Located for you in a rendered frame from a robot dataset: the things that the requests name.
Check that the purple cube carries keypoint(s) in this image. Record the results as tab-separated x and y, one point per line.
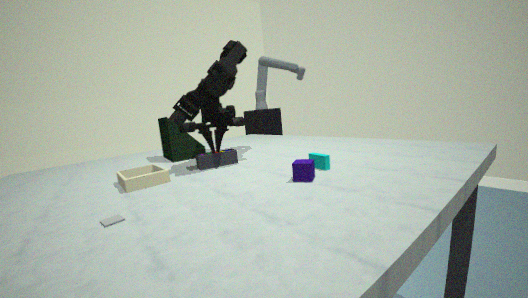
303	170

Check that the teal block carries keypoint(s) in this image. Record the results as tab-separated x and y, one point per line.
321	161

